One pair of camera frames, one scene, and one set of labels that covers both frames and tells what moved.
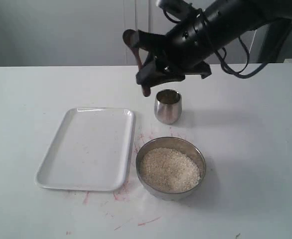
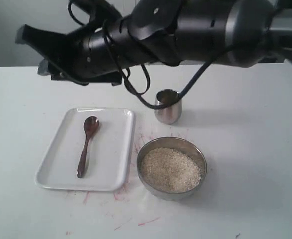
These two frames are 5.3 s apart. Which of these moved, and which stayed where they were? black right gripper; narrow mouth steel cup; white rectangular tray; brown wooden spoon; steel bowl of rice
Moved: black right gripper; brown wooden spoon
Stayed: steel bowl of rice; white rectangular tray; narrow mouth steel cup
